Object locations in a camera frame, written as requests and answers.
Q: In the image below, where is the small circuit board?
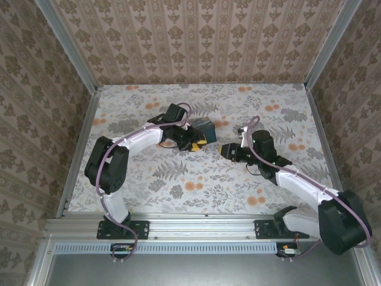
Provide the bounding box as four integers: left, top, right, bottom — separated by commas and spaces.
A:
110, 243, 135, 254
278, 243, 301, 257

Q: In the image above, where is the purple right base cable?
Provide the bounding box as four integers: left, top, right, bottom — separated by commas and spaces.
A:
281, 237, 325, 262

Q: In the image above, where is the starry night painted tin box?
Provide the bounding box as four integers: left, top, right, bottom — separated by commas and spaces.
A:
189, 117, 217, 143

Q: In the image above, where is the aluminium front rail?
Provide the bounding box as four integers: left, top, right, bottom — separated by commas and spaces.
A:
44, 213, 322, 241

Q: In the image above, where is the aluminium frame post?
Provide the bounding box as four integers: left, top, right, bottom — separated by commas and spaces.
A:
34, 0, 99, 92
305, 0, 363, 89

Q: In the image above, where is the white slotted cable duct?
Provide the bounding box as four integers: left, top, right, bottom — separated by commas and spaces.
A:
55, 241, 283, 255

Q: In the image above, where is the small left circuit board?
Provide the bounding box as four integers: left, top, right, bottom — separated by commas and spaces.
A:
110, 243, 135, 254

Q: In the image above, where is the thin black left gripper cable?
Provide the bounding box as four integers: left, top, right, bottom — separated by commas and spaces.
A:
157, 139, 180, 150

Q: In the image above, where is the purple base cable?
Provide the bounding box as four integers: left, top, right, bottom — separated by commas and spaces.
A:
101, 202, 139, 263
281, 237, 325, 262

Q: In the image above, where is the small right circuit board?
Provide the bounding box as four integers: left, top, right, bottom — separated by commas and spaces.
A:
278, 243, 301, 257

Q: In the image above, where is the grey metal shelf panel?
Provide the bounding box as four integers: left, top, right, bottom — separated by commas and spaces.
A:
44, 253, 367, 286

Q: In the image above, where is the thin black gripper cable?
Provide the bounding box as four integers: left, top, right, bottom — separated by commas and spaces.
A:
157, 139, 180, 150
245, 162, 263, 177

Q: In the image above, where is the floral patterned table cover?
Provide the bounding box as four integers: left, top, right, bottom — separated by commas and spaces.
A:
67, 83, 340, 215

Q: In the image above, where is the thin black right gripper cable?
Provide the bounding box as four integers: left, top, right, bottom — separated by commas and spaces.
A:
245, 162, 263, 177

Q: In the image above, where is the aluminium table side rail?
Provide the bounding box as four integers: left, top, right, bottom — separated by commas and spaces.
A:
306, 88, 341, 191
55, 88, 102, 220

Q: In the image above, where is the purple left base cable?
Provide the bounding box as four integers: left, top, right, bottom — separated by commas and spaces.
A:
101, 202, 139, 263

